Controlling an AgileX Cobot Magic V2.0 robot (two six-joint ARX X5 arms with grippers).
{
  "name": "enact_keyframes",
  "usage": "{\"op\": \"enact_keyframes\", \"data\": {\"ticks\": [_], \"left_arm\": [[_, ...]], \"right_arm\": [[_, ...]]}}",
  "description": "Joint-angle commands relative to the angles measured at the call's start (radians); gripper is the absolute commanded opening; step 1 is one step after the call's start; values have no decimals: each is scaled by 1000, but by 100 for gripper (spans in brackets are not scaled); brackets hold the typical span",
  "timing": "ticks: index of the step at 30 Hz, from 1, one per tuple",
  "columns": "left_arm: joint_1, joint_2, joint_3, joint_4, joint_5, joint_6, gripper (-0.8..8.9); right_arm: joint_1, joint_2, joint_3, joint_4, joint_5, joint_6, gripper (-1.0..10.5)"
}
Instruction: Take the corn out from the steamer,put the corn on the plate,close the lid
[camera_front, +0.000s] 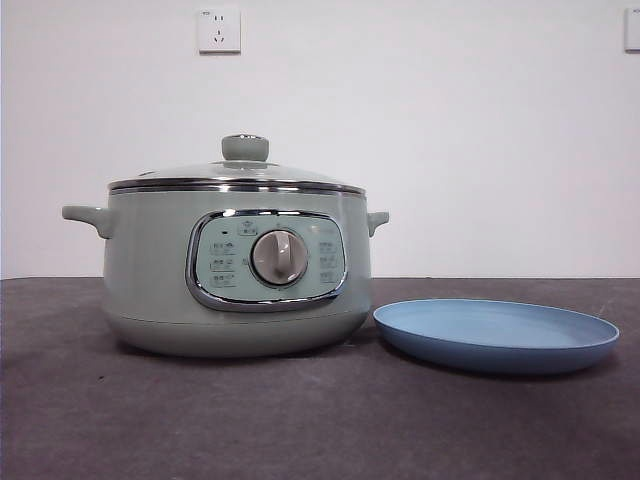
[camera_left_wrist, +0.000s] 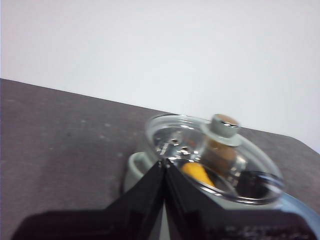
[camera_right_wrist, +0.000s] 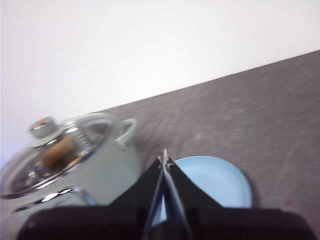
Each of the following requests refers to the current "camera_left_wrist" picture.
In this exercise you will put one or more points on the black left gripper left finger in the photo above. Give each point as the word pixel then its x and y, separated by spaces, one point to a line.
pixel 120 220

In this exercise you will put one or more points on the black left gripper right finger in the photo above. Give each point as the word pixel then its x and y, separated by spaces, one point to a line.
pixel 212 222

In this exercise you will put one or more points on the yellow corn cob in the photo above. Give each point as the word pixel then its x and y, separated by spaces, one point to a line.
pixel 197 172

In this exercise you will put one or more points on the glass lid with gold-topped knob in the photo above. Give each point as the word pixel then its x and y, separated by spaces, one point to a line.
pixel 225 130

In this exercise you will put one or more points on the pale green electric steamer pot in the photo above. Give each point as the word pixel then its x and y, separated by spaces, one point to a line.
pixel 128 172

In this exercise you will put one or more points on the blue round plate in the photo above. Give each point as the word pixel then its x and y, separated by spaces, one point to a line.
pixel 300 210

